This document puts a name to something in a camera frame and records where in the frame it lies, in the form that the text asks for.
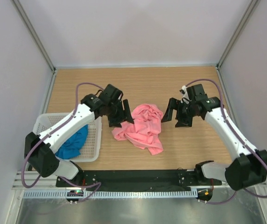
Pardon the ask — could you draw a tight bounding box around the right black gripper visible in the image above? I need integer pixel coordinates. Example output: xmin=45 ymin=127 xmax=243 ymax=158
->
xmin=161 ymin=98 xmax=199 ymax=128

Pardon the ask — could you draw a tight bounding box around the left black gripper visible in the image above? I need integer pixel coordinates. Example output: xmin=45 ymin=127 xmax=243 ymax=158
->
xmin=106 ymin=98 xmax=134 ymax=127

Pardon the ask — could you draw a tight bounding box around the pink t shirt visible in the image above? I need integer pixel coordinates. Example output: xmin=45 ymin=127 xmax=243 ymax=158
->
xmin=112 ymin=104 xmax=164 ymax=155

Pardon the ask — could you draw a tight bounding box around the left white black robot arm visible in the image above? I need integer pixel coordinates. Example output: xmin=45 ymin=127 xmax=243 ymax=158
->
xmin=24 ymin=84 xmax=134 ymax=188

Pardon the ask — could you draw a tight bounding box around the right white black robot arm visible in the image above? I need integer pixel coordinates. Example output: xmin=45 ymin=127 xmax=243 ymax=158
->
xmin=161 ymin=84 xmax=267 ymax=191

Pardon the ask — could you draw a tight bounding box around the white perforated plastic basket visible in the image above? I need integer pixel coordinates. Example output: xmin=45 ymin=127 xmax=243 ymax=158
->
xmin=33 ymin=113 xmax=102 ymax=163

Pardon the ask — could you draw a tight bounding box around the blue t shirt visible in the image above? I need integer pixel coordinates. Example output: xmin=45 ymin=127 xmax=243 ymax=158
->
xmin=55 ymin=125 xmax=89 ymax=160

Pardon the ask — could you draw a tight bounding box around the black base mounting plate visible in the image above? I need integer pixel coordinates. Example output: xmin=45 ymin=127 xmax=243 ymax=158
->
xmin=56 ymin=168 xmax=222 ymax=192

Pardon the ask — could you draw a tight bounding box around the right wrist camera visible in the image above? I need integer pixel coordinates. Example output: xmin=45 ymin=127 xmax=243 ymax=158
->
xmin=179 ymin=85 xmax=189 ymax=102

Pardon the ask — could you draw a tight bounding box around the white slotted cable duct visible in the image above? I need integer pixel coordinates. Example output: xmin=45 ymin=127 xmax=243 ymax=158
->
xmin=23 ymin=189 xmax=198 ymax=199

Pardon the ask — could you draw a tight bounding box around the aluminium front rail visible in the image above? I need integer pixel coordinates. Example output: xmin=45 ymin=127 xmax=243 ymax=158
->
xmin=13 ymin=171 xmax=57 ymax=190

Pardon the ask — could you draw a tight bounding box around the right aluminium frame post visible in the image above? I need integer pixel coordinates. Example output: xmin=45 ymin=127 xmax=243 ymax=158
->
xmin=216 ymin=0 xmax=260 ymax=70

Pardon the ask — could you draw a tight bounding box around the aluminium frame post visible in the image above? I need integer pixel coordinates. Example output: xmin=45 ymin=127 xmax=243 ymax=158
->
xmin=11 ymin=0 xmax=56 ymax=73
xmin=216 ymin=0 xmax=260 ymax=70

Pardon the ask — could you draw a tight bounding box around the left aluminium frame post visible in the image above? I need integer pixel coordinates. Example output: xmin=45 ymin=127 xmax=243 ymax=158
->
xmin=11 ymin=0 xmax=56 ymax=73

